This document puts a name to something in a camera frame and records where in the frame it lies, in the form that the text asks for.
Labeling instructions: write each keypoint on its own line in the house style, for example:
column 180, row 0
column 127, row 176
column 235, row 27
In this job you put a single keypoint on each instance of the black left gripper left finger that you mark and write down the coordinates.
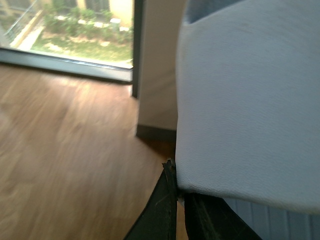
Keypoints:
column 158, row 220

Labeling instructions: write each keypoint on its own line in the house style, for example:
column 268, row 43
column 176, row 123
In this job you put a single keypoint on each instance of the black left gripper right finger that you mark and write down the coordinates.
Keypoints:
column 211, row 218

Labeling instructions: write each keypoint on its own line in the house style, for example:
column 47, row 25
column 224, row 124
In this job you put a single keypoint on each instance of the light blue slide slipper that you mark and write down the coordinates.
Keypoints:
column 248, row 100

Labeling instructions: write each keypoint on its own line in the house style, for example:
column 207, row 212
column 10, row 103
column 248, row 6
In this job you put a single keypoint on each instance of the dark framed floor window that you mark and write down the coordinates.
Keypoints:
column 93, row 38

